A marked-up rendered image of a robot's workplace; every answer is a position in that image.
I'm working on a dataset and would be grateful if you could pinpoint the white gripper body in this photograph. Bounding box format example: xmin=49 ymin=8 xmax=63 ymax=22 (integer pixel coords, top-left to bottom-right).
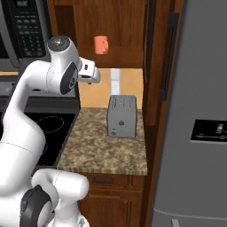
xmin=87 ymin=62 xmax=102 ymax=85

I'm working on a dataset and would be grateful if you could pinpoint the wooden base cabinet door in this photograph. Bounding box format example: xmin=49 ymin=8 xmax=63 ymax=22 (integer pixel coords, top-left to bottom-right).
xmin=78 ymin=191 xmax=144 ymax=227

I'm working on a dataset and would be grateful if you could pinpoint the orange mug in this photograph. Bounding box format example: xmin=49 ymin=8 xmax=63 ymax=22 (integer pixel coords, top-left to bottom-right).
xmin=93 ymin=35 xmax=110 ymax=55

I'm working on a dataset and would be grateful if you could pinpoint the grey toaster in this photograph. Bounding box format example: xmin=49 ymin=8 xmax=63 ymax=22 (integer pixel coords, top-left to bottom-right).
xmin=106 ymin=94 xmax=138 ymax=139

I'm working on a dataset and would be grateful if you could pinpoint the black hob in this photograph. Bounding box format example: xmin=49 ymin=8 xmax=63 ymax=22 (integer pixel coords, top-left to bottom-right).
xmin=0 ymin=79 xmax=82 ymax=170

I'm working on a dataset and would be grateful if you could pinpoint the black microwave oven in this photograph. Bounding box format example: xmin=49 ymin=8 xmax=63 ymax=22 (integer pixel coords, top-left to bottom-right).
xmin=0 ymin=0 xmax=53 ymax=72

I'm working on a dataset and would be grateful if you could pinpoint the grey fridge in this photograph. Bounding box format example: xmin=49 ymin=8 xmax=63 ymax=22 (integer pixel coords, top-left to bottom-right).
xmin=150 ymin=0 xmax=227 ymax=227

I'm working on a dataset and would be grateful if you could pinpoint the wooden drawer front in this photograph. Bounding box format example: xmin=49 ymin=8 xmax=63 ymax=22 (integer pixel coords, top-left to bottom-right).
xmin=84 ymin=172 xmax=146 ymax=192

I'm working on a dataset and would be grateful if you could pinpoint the open wooden wall cabinet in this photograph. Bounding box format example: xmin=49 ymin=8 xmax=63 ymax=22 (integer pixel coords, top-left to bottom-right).
xmin=46 ymin=0 xmax=149 ymax=70

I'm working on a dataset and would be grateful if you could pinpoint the black bar handle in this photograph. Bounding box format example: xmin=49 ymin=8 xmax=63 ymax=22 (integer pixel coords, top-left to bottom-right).
xmin=158 ymin=12 xmax=180 ymax=103

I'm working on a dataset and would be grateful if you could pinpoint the black drawer handle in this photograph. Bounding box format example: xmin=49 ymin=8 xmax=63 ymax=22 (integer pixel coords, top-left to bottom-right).
xmin=91 ymin=176 xmax=115 ymax=184

